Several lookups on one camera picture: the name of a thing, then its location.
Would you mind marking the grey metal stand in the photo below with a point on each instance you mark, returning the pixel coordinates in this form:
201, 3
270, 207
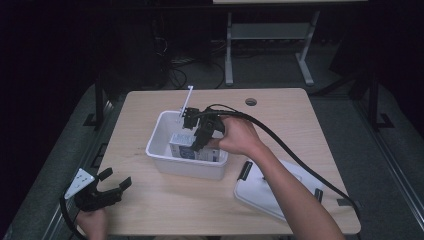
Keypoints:
266, 30

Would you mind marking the grey tape piece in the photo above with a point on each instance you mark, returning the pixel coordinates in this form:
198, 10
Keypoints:
345, 202

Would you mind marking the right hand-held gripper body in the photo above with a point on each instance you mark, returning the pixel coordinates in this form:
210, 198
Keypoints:
208, 120

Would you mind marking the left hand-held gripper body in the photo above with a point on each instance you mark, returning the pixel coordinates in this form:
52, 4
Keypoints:
88, 196

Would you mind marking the black metal post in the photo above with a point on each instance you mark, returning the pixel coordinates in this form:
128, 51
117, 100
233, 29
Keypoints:
374, 100
99, 100

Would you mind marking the person's left hand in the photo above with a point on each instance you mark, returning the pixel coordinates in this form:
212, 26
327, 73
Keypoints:
93, 225

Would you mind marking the white plastic storage box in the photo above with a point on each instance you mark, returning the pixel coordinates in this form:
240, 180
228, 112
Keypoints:
186, 168

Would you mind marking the person's right hand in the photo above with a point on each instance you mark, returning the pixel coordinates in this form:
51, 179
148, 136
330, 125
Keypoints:
240, 138

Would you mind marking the aluminium floor rail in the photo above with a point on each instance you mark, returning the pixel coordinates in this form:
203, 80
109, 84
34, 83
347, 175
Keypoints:
393, 166
76, 180

